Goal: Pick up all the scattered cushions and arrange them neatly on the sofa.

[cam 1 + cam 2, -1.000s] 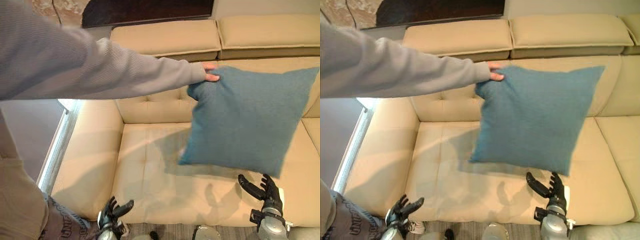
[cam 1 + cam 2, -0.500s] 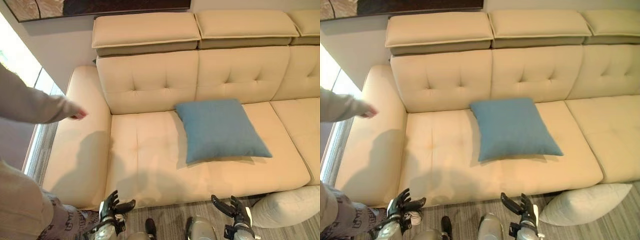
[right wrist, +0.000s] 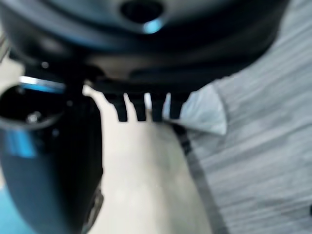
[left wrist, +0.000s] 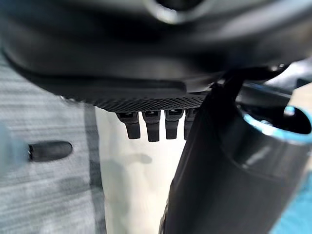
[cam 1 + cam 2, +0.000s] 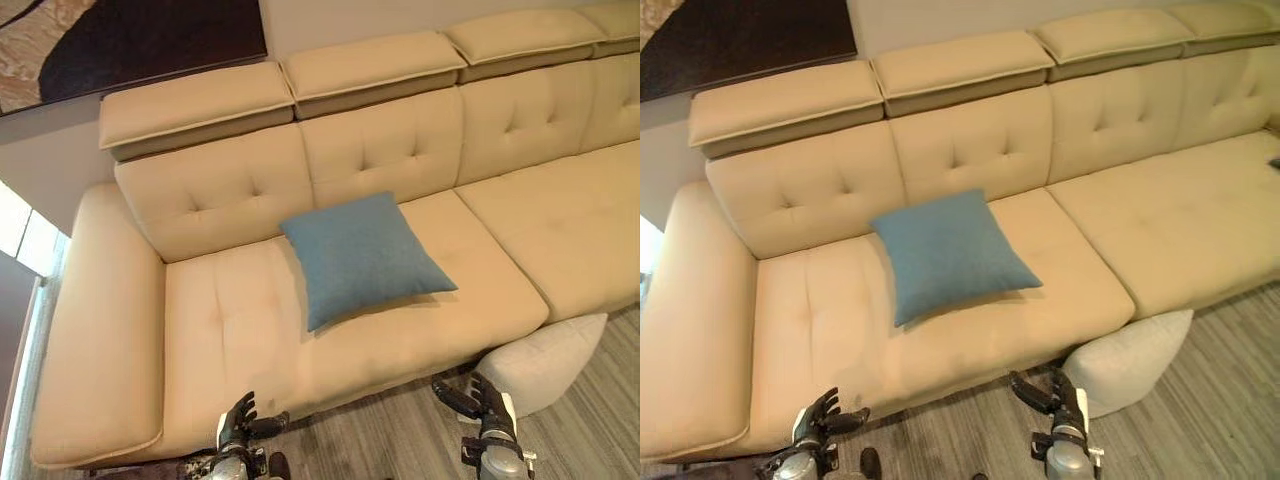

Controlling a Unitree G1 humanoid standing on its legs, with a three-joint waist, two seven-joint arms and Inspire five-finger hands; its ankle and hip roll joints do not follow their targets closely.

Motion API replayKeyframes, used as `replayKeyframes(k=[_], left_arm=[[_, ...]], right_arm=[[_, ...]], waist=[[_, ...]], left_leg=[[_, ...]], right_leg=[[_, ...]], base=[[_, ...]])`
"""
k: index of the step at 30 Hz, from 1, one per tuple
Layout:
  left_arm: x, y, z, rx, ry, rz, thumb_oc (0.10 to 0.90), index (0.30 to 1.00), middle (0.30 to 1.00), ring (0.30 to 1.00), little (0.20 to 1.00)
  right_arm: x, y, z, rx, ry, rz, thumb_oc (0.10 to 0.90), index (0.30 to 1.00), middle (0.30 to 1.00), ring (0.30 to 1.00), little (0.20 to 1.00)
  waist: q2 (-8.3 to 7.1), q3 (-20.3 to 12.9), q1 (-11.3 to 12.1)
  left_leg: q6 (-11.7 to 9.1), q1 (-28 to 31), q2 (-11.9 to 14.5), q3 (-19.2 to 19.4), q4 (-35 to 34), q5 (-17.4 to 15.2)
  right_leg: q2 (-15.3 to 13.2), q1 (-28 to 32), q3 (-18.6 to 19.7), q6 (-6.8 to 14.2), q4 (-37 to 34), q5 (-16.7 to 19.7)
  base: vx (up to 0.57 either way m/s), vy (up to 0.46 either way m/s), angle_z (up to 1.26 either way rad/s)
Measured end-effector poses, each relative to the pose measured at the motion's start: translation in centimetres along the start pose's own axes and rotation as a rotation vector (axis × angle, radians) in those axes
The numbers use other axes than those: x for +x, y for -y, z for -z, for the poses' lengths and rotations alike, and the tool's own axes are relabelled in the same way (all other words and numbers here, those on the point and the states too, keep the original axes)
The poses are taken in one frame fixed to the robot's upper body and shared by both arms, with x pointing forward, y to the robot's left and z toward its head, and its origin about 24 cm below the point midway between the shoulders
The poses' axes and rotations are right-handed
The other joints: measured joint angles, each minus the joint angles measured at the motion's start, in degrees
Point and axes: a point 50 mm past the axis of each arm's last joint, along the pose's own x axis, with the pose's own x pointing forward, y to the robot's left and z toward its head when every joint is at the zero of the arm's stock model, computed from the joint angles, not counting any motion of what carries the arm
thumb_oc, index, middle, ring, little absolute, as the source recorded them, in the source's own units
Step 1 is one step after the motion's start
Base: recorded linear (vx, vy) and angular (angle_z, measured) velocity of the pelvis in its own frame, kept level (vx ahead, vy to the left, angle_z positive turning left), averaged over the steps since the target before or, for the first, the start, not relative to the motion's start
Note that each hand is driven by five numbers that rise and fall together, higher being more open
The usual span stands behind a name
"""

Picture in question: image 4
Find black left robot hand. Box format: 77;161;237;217
0;0;312;234

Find dark robot foot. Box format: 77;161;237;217
27;140;73;163

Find grey woven rug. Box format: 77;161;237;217
0;47;107;234

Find teal cushion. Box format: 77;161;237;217
274;186;312;234

